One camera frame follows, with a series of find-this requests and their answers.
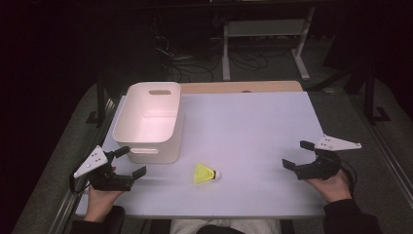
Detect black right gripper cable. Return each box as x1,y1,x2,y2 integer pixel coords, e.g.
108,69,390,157
339,158,358,199

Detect person's legs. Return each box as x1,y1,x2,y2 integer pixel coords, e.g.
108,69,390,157
169,218,282,234

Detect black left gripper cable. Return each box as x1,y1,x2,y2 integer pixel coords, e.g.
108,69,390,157
68,174,92,195

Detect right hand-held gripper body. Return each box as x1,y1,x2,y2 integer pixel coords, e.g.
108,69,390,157
295,134,362,181

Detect grey metal floor rail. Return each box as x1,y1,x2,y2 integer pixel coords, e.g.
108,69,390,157
48,97,119,234
352,96,413,210

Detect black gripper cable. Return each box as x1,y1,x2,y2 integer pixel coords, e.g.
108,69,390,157
68,174,92,195
339,158,358,199

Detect tangle of black floor cables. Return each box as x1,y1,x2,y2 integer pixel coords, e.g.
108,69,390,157
151,18,272,83

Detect person's right hand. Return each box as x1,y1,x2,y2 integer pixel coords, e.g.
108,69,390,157
305,169,354,204

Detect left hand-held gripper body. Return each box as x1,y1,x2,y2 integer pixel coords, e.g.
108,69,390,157
73,144,134,192

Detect white metal desk frame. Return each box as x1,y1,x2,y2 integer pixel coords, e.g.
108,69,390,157
221,6,317,82

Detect black metal stand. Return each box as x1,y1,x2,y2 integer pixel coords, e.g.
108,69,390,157
85,75,109,127
362,62,393,125

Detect yellow shuttlecock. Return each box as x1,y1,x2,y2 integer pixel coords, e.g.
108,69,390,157
193,163,222,185

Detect white plastic storage bin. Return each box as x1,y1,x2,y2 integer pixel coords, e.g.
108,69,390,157
112,81,185,165

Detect person's left hand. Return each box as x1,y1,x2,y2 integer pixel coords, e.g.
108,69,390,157
85,166,125,223

